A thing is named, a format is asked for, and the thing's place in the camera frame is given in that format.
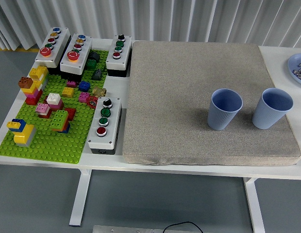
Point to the five-button control box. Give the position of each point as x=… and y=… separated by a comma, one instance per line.
x=86, y=48
x=60, y=41

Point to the red valve handwheel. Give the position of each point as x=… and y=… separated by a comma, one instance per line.
x=92, y=102

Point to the pink white red brick stack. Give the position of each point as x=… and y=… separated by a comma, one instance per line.
x=42, y=108

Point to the green-topped brick stack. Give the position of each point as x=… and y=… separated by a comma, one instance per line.
x=58, y=119

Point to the grey sloped brick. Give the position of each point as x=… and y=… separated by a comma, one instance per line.
x=97, y=74

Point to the dark grey arch brick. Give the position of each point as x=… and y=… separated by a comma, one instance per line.
x=94, y=55

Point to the blue plate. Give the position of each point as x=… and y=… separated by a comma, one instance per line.
x=292, y=65

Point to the four-button control box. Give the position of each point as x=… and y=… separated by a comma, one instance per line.
x=124, y=53
x=114, y=121

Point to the magenta brick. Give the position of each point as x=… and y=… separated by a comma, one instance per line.
x=83, y=97
x=71, y=83

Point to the dark green brick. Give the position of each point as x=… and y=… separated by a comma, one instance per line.
x=91, y=64

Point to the brown-topped brick tower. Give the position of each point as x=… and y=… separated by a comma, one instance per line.
x=25, y=83

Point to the yellow blue grey brick stack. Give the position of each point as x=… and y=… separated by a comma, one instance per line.
x=21, y=138

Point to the brass pipe fitting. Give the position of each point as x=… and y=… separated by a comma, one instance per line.
x=99, y=91

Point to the green studded baseplate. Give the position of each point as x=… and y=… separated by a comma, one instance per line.
x=55, y=145

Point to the yellow white brick stack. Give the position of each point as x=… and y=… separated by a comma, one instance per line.
x=38, y=71

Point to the white table leg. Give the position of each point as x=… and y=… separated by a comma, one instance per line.
x=255, y=206
x=80, y=199

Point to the blue ribbed cup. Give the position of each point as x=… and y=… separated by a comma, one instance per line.
x=220, y=116
x=264, y=116

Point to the white pleated curtain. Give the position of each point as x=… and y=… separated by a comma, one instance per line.
x=213, y=19

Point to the grey-brown padded mat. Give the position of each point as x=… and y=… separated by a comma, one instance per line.
x=169, y=102

